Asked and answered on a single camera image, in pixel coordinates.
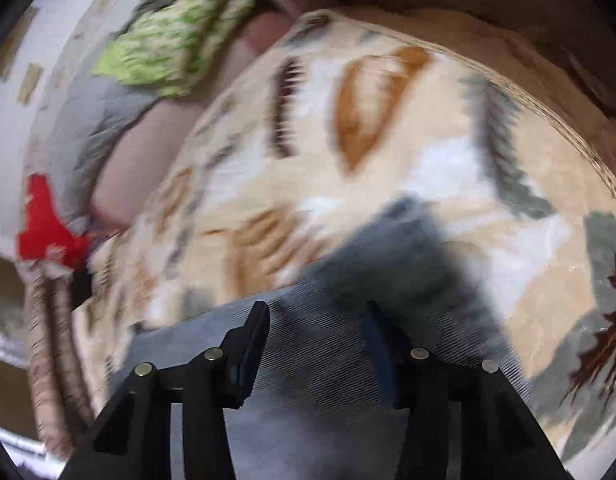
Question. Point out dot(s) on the leaf patterned cream blanket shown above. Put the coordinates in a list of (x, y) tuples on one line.
[(343, 116)]

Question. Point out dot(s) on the green patterned cloth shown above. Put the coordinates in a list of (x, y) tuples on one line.
[(170, 45)]

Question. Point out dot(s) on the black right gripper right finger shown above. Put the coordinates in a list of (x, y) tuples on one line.
[(464, 422)]

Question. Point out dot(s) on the pink brown bolster pillow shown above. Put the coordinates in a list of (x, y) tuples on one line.
[(144, 153)]

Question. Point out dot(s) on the red printed bag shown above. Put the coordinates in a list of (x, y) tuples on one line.
[(43, 235)]

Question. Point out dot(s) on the striped floral rolled quilt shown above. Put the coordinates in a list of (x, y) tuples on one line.
[(60, 397)]

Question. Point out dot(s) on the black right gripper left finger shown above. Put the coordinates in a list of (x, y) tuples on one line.
[(131, 438)]

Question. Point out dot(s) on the blue denim jeans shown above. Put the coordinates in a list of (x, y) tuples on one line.
[(317, 411)]

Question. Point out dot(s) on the grey quilted pillow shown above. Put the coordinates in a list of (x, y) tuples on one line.
[(88, 125)]

